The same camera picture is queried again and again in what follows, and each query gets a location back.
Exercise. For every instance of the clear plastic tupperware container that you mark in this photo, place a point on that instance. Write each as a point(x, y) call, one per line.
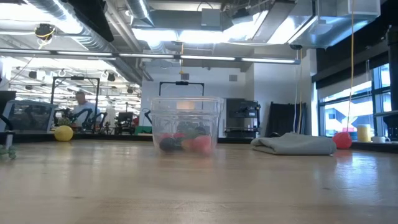
point(214, 115)

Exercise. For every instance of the leafy red strawberry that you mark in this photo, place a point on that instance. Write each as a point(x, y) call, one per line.
point(179, 135)

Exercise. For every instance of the dark round grape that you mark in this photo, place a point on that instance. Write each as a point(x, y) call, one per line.
point(168, 144)

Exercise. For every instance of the black robot station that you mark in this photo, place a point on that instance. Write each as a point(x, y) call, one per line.
point(244, 115)

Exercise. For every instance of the green box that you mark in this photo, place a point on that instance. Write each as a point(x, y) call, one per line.
point(143, 130)

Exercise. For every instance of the long ceiling light bar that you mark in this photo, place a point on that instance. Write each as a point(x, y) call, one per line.
point(149, 56)

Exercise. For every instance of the black panel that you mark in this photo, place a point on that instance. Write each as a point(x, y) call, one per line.
point(283, 119)

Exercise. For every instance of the folded grey cloth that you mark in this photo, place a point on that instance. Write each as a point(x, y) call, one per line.
point(295, 144)

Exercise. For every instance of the person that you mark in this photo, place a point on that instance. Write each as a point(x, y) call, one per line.
point(82, 107)

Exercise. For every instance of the small spiky green plant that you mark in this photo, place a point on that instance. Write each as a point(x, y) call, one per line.
point(64, 120)

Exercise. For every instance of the yellow lemon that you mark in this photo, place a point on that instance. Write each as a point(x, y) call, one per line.
point(63, 133)

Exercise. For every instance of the red round fruit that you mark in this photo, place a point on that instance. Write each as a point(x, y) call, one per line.
point(342, 140)

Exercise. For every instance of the yellow cup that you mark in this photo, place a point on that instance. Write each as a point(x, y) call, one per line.
point(363, 132)

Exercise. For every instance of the blue-grey office chair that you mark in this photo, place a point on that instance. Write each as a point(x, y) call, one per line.
point(31, 115)

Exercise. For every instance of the white cup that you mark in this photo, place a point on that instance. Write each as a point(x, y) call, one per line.
point(378, 139)

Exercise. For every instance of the black rig with camera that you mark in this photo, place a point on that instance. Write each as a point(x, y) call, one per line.
point(182, 83)

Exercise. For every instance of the black aluminium table frame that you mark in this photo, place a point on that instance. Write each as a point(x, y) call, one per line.
point(109, 137)

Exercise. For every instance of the black metal frame rig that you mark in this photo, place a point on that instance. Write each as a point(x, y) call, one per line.
point(77, 77)

